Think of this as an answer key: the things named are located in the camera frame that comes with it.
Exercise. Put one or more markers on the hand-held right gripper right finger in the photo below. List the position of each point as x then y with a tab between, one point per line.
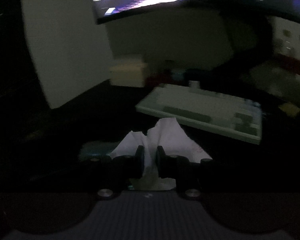
161	161

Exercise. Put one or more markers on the small yellow object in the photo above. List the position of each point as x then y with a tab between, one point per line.
290	109

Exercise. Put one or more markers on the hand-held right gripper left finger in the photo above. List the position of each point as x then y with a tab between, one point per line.
139	161

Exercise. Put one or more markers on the beige box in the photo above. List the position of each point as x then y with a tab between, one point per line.
128	75

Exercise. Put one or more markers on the white tissue paper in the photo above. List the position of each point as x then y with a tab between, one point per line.
165	135

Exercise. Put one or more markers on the black monitor stand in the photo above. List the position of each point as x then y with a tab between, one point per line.
247	42

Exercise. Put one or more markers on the small white block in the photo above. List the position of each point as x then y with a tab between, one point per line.
193	83

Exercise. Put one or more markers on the white computer keyboard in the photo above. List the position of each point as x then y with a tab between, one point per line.
202	105

